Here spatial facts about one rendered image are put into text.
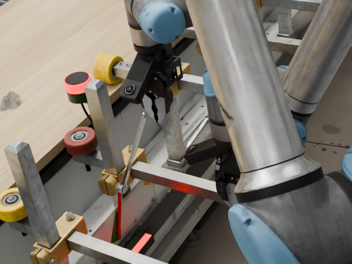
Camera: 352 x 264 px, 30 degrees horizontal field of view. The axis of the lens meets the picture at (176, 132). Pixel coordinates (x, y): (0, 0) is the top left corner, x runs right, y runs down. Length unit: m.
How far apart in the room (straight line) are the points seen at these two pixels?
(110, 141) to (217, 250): 1.13
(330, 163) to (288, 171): 2.08
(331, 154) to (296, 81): 1.83
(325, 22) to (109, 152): 0.64
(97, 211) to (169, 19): 0.79
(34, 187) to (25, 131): 0.42
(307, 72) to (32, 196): 0.59
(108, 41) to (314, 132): 1.32
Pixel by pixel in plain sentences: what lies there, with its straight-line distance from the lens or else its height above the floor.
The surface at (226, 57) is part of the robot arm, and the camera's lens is 0.82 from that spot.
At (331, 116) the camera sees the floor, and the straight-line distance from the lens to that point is 3.17.
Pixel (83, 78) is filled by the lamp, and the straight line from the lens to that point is 1.45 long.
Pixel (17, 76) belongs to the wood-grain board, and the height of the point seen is 0.90.
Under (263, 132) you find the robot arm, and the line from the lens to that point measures 0.81.
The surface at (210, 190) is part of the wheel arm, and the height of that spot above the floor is 0.86.
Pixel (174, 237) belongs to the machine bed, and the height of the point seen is 0.17.
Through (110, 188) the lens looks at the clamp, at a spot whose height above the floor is 0.85.
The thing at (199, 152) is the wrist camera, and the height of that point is 0.97.
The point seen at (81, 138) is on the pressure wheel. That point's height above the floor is 0.91.
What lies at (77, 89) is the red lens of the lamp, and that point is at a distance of 1.44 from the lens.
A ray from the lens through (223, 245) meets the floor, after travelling 2.55.
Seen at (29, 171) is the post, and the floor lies 1.06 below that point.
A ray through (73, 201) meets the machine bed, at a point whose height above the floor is 0.68.
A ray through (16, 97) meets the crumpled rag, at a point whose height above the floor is 0.91.
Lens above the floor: 1.82
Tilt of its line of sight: 35 degrees down
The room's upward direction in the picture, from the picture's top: 10 degrees counter-clockwise
